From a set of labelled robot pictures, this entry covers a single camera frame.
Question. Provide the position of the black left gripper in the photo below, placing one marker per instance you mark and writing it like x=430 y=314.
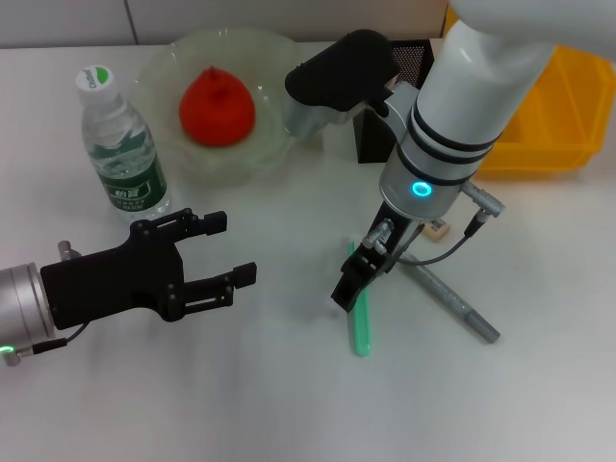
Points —
x=110 y=284

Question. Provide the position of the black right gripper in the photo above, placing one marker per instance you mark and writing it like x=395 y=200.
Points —
x=385 y=212

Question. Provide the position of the green pen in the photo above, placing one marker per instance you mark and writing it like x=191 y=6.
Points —
x=362 y=332

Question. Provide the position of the clear water bottle green label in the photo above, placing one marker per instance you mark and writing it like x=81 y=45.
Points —
x=130 y=163

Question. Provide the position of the red fruit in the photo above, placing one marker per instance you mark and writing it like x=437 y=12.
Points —
x=216 y=110

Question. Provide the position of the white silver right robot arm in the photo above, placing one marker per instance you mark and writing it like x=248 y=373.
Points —
x=471 y=96

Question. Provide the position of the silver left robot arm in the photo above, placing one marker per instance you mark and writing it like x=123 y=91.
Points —
x=21 y=303

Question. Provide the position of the beige eraser with barcode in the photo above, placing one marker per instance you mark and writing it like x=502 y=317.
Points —
x=438 y=232

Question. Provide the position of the grey marker pen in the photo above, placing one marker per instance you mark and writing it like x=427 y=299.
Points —
x=457 y=303

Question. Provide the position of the black mesh pen holder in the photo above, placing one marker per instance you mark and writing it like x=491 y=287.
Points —
x=370 y=144

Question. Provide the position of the translucent glass fruit plate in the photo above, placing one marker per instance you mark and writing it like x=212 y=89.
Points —
x=163 y=96

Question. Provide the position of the yellow plastic storage bin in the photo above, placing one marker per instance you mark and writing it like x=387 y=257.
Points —
x=553 y=144

